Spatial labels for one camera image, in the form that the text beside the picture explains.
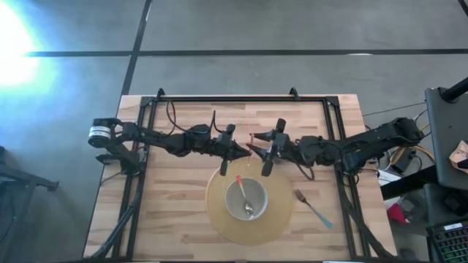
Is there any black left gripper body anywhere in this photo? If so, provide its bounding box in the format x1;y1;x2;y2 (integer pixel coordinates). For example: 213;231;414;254
204;123;237;178

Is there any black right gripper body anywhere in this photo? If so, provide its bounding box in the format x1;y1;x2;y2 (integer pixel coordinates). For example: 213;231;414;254
260;117;305;178

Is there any spoon with orange handle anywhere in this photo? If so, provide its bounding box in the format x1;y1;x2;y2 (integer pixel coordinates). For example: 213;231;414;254
235;174;255;217

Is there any white bowl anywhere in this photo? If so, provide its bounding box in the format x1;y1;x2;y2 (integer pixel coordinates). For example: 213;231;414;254
224;176;269;222

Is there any fork with blue handle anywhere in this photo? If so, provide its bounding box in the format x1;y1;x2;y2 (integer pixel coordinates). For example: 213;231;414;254
293;188;334;229

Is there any round woven straw placemat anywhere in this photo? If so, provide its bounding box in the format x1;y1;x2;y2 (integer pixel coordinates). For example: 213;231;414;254
205;156;295;247

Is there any small black power box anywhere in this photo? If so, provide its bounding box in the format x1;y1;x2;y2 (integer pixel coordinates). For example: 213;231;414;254
392;155;413;175

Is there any red object on floor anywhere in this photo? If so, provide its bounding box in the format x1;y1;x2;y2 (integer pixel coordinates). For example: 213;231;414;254
386;203;408;225

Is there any grey side desk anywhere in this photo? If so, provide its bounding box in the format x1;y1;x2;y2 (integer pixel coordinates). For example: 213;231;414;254
423;86;468;191

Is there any brown paper bag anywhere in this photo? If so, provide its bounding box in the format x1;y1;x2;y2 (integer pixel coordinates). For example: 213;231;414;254
448;140;468;171

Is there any black tube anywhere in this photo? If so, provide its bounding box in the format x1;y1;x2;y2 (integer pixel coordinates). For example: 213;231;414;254
439;76;468;104

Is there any black crate with green lights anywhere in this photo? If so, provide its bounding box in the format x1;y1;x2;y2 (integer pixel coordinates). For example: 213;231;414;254
425;218;468;263

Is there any black floor stand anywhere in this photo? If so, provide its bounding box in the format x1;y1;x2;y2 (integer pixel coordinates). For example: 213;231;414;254
0;145;60;263

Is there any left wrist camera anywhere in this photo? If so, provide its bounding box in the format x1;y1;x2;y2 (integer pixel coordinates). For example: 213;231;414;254
185;123;212;145

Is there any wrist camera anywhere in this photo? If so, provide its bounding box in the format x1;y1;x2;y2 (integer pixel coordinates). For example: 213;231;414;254
298;135;325;166
185;123;212;145

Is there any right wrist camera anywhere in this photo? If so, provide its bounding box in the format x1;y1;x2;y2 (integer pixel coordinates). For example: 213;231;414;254
298;135;325;166

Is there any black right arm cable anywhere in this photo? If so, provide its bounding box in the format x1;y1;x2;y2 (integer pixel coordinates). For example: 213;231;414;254
293;159;316;182

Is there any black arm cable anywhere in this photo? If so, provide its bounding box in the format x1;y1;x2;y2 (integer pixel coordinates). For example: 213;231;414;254
293;159;316;182
165;99;217;135

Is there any black aluminium rig frame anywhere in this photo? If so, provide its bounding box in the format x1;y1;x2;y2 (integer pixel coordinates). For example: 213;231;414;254
84;87;394;262

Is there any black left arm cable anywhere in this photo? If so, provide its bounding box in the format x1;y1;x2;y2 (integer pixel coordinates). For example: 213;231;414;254
165;99;217;135

